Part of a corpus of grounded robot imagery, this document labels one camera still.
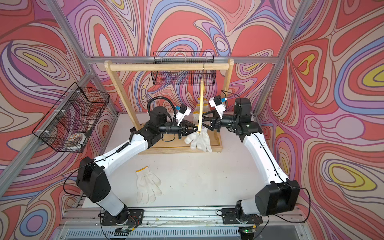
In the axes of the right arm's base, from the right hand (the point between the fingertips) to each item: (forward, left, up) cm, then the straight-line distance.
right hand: (200, 122), depth 68 cm
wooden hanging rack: (+8, +15, -32) cm, 36 cm away
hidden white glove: (-2, 0, -12) cm, 12 cm away
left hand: (-3, +1, -2) cm, 4 cm away
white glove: (-16, +31, -34) cm, 49 cm away
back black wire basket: (+46, +9, -5) cm, 47 cm away
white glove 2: (+10, +1, -3) cm, 10 cm away
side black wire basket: (+4, +67, -6) cm, 67 cm away
